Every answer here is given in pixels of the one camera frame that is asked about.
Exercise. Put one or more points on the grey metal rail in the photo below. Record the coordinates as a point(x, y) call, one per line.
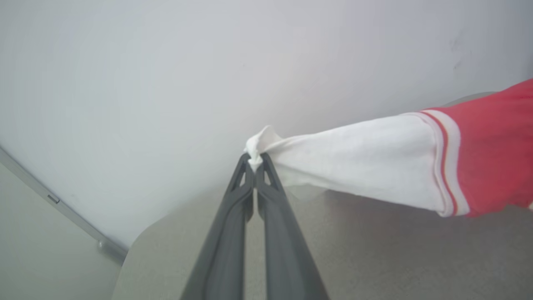
point(62, 206)

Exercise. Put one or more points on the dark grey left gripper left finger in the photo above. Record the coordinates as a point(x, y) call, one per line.
point(227, 250)

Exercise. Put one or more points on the red and white jersey garment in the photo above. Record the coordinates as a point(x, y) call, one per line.
point(374, 162)

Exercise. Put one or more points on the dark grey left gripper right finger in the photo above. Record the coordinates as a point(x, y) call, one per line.
point(287, 258)

